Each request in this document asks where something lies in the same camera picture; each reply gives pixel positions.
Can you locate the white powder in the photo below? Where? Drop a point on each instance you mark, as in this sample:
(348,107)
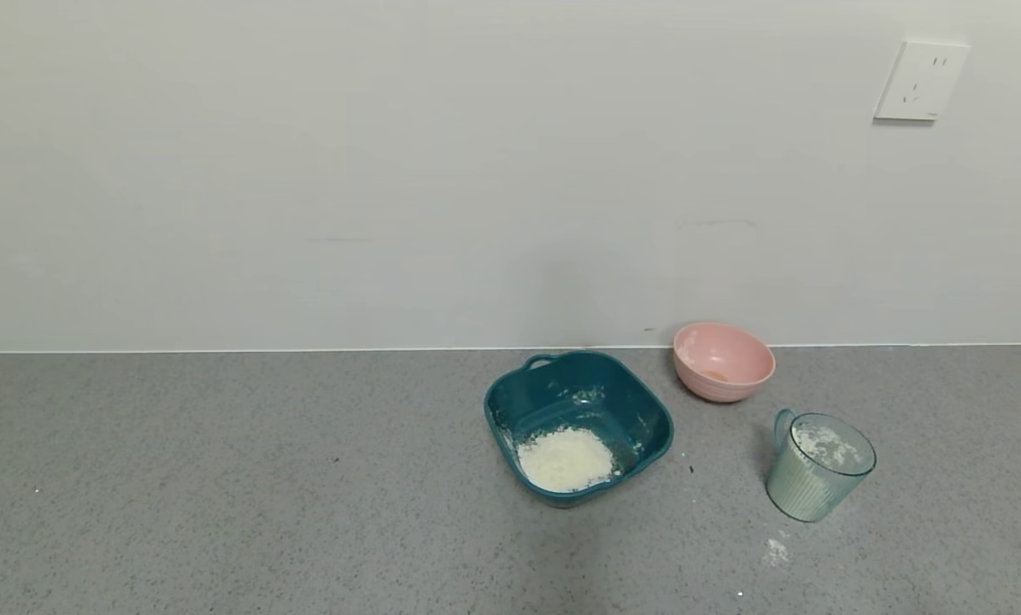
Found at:
(566,461)

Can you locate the teal square plastic tray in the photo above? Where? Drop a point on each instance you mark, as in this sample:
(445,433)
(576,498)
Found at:
(561,393)

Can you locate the pink ribbed bowl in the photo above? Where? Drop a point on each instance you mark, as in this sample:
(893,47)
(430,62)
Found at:
(724,363)

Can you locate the spilled white powder patch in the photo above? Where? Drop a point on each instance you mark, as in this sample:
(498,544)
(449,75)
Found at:
(776,552)

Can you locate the white wall socket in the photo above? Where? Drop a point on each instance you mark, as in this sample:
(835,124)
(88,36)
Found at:
(920,81)

